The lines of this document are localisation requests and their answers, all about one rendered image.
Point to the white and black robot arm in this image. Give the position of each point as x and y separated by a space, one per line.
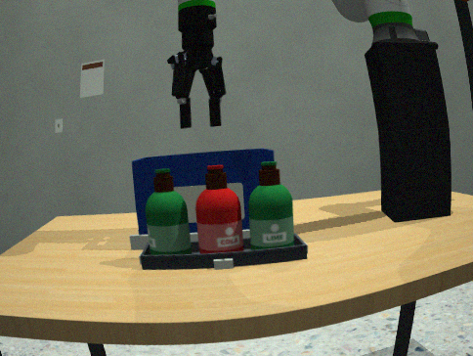
391 20

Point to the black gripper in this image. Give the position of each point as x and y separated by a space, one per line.
195 40

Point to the red cola bottle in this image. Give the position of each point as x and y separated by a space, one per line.
218 215

